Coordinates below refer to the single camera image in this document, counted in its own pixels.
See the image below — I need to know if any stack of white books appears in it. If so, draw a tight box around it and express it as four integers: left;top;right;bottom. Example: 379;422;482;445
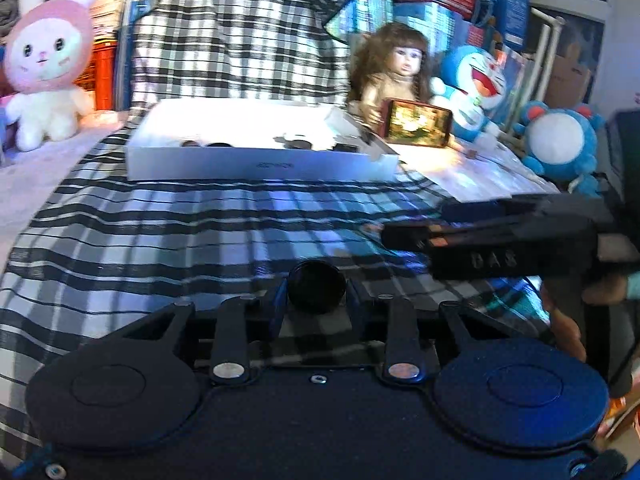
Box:
52;0;133;46

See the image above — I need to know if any brown cardboard sheet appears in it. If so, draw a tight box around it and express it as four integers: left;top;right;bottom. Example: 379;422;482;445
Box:
542;35;601;111

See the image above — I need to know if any white plastic pipe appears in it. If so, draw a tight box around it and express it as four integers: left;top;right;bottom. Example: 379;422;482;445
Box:
505;7;566;133

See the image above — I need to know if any brown haired doll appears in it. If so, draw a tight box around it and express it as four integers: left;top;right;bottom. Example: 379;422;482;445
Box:
347;22;433;133

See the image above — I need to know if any row of teal books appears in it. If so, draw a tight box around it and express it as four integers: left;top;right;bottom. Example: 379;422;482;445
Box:
327;0;501;56

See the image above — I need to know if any person's right hand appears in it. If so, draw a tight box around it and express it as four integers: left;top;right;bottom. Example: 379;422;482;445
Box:
547;271;633;363

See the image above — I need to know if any white cardboard box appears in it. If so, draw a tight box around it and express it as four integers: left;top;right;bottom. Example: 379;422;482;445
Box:
124;97;401;183

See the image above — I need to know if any blue cat plush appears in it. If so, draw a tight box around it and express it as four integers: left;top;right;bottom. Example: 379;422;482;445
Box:
430;45;516;143

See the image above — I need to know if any grey cloth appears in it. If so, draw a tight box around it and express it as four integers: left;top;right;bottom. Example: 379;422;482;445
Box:
0;0;21;41

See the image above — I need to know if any blue cardboard box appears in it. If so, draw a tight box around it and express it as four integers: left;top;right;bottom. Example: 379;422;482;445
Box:
480;0;531;51

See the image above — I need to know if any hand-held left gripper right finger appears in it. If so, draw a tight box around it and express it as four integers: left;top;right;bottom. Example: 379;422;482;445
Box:
345;277;506;386

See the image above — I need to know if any red smartphone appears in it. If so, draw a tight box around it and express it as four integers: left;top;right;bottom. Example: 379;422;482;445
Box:
381;98;455;149

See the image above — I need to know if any black white plaid cloth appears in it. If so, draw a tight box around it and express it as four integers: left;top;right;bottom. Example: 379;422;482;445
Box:
0;0;551;461

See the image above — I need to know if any black binder clip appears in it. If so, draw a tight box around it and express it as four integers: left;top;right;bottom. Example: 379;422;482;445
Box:
357;127;388;154

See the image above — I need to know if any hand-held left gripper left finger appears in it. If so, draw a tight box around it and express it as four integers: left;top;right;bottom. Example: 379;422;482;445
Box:
107;277;291;387

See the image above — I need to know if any pink white rabbit plush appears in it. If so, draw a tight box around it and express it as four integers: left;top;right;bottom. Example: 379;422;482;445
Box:
2;0;112;153

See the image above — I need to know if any red plastic crate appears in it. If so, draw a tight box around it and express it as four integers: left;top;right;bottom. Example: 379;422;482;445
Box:
72;42;121;112

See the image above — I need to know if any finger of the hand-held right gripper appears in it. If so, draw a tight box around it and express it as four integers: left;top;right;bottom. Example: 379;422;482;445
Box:
440;197;548;223
381;217;541;263

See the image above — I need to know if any row of blue books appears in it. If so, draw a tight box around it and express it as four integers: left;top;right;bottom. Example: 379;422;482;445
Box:
112;0;161;111

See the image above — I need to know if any blue round plush toy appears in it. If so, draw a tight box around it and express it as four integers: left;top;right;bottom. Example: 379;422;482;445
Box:
515;100;606;198

